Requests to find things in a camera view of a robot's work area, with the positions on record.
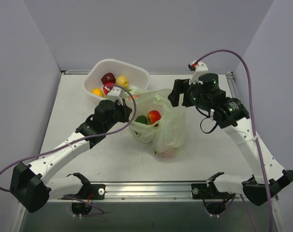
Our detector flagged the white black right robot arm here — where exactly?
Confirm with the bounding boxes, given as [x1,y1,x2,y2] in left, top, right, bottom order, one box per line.
[168,73,293,206]

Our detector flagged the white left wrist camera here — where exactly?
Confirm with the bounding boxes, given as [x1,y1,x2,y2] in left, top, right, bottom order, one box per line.
[107,87,123,105]

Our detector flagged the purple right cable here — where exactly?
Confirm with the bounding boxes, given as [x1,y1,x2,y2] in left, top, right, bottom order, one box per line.
[193,49,275,232]

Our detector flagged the red apple from bag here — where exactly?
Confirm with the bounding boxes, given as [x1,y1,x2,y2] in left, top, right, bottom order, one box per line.
[147,110,161,124]

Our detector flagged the dark red apple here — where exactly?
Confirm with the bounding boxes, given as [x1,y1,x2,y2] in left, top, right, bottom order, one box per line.
[101,72,116,85]

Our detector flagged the black short right cable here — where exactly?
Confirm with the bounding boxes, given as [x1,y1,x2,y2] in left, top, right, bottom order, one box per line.
[200,117,219,134]

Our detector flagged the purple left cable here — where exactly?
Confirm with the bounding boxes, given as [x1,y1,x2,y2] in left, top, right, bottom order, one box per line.
[0,84,137,216]

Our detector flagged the white plastic basket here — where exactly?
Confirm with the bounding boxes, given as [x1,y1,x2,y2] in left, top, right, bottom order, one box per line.
[82,58,150,103]

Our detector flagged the purple cable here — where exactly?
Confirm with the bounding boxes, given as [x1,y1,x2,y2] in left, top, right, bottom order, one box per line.
[193,49,275,232]
[0,84,137,216]

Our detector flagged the bright red apple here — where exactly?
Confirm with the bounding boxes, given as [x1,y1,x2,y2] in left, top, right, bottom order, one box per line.
[103,82,114,95]

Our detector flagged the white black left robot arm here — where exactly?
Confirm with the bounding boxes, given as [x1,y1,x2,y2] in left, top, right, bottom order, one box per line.
[10,100,137,213]

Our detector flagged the orange fruit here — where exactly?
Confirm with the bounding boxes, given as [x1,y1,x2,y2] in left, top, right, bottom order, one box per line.
[92,88,103,97]

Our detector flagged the aluminium table frame rail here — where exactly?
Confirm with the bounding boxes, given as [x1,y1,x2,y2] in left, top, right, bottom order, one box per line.
[225,71,257,155]

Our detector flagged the light green plastic bag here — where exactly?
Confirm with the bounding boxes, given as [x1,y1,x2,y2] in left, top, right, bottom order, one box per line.
[122,89,187,158]

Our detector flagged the front aluminium mounting rail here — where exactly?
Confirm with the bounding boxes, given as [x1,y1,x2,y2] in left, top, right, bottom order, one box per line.
[57,182,236,201]

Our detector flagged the yellow pear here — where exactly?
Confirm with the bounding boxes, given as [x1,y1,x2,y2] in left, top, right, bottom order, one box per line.
[116,76,129,88]

